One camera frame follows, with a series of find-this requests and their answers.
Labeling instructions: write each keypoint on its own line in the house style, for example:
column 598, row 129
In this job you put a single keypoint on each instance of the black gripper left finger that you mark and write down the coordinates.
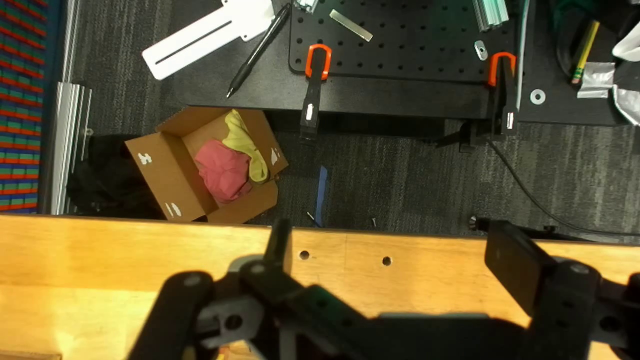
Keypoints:
column 278, row 244

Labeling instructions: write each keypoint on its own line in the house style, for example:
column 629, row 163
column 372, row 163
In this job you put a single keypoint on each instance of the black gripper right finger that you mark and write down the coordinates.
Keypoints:
column 520, row 267

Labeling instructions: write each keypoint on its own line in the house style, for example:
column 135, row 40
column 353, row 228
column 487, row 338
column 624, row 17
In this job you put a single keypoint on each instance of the pink cloth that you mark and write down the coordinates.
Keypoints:
column 222, row 171

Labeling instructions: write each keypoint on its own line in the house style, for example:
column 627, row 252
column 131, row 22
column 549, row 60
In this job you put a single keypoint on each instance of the open cardboard box on floor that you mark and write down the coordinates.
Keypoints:
column 166, row 161

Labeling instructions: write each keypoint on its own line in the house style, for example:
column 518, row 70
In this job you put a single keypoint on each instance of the yellow cloth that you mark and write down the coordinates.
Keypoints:
column 239, row 141

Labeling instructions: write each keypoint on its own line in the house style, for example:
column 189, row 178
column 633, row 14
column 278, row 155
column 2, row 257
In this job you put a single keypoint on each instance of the black pen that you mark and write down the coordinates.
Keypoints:
column 254, row 57

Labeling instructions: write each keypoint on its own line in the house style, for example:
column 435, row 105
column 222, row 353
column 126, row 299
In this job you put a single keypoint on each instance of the black perforated breadboard plate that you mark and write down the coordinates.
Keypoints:
column 435, row 40

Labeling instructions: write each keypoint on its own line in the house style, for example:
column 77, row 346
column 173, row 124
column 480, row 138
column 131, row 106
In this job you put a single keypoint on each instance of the orange handled clamp left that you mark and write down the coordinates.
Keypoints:
column 317, row 70

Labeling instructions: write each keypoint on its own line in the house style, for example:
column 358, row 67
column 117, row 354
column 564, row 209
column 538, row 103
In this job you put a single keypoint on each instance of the orange handled clamp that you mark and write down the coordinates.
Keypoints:
column 502, row 93
column 317, row 70

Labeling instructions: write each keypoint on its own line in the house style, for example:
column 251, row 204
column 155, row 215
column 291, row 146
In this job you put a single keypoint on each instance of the orange handled clamp right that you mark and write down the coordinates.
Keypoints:
column 502, row 93

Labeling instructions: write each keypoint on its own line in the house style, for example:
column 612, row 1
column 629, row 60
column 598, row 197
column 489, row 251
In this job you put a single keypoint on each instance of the white slotted metal bracket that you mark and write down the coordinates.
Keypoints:
column 232, row 21

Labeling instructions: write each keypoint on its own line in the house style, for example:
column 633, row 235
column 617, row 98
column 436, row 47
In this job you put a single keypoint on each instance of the silver aluminium extrusion rail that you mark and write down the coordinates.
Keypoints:
column 69, row 143

